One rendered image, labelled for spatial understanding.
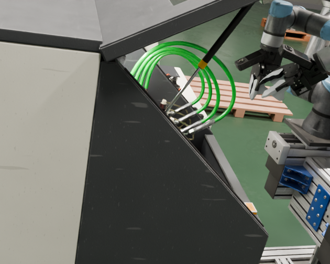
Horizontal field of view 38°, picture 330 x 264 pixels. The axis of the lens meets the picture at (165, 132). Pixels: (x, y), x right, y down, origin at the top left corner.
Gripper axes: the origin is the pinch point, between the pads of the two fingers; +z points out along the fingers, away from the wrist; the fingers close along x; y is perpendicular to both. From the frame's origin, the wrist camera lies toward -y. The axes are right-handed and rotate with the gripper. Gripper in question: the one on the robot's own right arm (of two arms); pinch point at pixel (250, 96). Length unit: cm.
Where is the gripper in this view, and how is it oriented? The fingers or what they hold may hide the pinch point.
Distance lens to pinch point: 180.1
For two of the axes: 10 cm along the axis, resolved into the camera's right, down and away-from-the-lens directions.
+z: -1.8, 8.8, 4.4
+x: -1.7, -4.7, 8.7
